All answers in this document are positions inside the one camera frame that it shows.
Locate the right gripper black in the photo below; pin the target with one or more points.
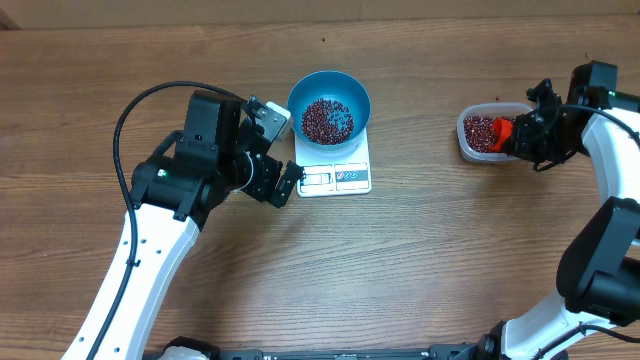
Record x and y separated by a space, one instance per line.
523 138

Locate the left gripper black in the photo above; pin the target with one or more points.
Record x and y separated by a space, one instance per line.
270 171

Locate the blue metal bowl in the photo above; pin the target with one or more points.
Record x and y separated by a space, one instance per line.
331 110

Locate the red measuring scoop blue handle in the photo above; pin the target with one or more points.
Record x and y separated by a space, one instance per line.
502 129

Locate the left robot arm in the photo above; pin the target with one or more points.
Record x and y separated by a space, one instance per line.
222 148

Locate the clear plastic food container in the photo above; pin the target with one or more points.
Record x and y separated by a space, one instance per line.
509 109

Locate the red beans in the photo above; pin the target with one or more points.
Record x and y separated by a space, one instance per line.
479 133

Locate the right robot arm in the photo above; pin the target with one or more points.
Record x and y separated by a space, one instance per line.
597 284

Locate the white digital kitchen scale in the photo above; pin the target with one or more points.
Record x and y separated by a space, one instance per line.
345 171

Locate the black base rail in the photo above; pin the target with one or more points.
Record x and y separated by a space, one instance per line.
189 348

